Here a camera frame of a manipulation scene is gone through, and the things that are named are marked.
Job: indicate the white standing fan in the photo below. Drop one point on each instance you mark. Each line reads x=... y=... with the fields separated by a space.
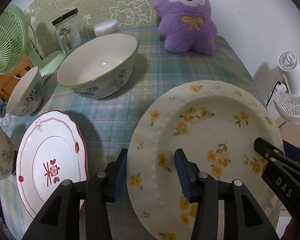
x=286 y=93

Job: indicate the orange wooden chair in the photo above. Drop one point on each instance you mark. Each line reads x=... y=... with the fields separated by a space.
x=9 y=81

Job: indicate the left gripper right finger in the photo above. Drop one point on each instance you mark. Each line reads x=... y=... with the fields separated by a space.
x=201 y=188

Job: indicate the medium blue floral bowl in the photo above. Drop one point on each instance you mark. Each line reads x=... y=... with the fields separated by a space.
x=27 y=95

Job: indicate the green desk fan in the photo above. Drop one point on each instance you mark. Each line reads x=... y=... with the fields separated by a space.
x=15 y=43

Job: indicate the green cartoon wall mat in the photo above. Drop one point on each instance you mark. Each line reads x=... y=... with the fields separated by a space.
x=129 y=13

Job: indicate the cotton swab container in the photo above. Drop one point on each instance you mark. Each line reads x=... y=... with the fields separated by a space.
x=106 y=27

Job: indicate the glass jar black lid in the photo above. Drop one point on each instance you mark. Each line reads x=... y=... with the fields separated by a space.
x=71 y=31

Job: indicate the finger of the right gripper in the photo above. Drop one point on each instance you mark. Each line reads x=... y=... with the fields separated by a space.
x=291 y=151
x=282 y=175

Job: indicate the small floral bowl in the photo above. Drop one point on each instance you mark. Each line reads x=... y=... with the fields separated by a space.
x=6 y=155

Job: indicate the plaid blue green tablecloth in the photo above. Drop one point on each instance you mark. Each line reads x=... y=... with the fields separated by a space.
x=107 y=124

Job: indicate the yellow floral cream plate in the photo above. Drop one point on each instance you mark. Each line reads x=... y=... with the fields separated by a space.
x=216 y=124

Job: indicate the red trimmed white plate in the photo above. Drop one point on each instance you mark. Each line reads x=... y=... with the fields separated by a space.
x=52 y=150

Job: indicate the large green rimmed bowl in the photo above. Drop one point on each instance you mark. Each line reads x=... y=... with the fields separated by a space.
x=100 y=67

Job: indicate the purple plush rabbit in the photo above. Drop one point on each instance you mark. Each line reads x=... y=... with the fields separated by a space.
x=186 y=25

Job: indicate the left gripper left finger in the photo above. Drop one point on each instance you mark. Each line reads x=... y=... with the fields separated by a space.
x=104 y=187

